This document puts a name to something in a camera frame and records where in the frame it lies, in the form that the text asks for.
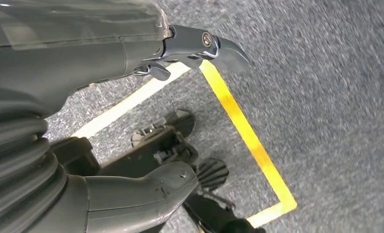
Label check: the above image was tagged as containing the yellow floor tape square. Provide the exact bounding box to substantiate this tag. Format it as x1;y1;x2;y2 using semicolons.
71;59;298;229

